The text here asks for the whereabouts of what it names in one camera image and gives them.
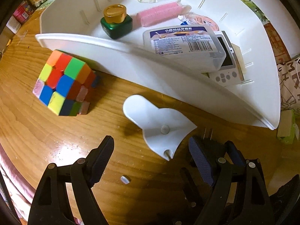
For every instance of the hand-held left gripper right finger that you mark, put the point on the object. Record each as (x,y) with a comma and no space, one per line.
(202,164)

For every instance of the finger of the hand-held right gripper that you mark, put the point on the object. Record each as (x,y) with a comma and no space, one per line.
(235,152)

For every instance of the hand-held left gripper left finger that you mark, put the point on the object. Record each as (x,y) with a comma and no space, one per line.
(103,161)

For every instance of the black plug adapter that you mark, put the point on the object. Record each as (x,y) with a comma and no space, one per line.
(211,148)

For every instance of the white heart-shaped plastic holder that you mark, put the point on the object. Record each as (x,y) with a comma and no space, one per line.
(159,119)

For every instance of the white handheld game console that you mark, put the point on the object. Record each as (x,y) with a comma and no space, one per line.
(226,77)

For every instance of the white plastic storage bin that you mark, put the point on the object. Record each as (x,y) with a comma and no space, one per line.
(140,61)

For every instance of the clear box with blue label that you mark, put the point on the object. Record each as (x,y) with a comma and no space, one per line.
(178,44)

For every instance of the green bottle with gold cap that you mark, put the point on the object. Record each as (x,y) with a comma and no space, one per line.
(116,28)

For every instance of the pink round sachet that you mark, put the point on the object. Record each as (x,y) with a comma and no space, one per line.
(201,20)

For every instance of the small white plastic piece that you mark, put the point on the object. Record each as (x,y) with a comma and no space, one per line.
(125,179)

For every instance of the green tissue pack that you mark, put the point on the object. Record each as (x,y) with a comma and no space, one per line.
(284,126)

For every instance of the person's dark clothing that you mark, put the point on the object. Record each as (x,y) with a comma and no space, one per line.
(286,199)

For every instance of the multicoloured puzzle cube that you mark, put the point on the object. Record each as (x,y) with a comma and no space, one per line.
(61,82)

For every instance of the pink bedding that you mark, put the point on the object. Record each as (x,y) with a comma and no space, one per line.
(14,187)

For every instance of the cream rectangular block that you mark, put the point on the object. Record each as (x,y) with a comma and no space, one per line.
(240,58)

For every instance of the cardboard with red drawing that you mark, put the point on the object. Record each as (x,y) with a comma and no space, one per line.
(279,49)

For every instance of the pink hair roller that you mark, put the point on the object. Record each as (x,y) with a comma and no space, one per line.
(159,13)

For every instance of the pink carton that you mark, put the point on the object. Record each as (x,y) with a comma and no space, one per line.
(23,11)

